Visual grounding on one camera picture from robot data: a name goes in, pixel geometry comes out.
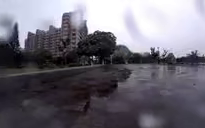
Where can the large round tree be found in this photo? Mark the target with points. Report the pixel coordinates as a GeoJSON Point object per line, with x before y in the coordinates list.
{"type": "Point", "coordinates": [98, 45]}

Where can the tall stepped apartment building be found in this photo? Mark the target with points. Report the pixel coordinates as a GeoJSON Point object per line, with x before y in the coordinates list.
{"type": "Point", "coordinates": [65, 33]}

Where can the dark wet grass patch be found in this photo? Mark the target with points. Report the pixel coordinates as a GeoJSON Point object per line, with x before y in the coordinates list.
{"type": "Point", "coordinates": [56, 90]}

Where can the row of trees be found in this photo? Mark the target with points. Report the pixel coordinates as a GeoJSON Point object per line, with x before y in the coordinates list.
{"type": "Point", "coordinates": [156, 57]}

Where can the pale kerb strip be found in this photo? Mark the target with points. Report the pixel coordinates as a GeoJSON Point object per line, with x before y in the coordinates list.
{"type": "Point", "coordinates": [40, 71]}

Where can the wet grey paved ground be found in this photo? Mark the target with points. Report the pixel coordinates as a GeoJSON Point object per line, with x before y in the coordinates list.
{"type": "Point", "coordinates": [163, 96]}

